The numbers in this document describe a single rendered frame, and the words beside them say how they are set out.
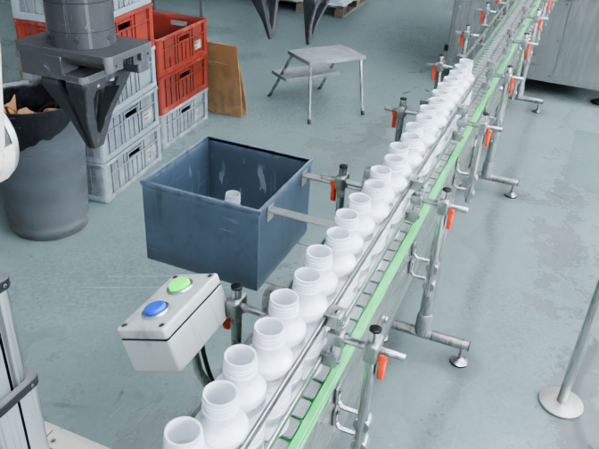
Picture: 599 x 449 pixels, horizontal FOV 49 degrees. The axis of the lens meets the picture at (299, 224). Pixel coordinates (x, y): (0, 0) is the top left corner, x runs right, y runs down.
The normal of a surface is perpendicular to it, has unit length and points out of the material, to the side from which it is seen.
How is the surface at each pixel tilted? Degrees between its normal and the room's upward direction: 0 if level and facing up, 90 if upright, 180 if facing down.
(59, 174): 94
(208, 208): 90
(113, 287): 0
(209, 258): 90
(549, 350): 0
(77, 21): 89
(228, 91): 99
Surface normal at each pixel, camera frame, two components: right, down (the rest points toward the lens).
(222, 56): -0.36, 0.65
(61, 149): 0.74, 0.42
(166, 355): -0.39, 0.45
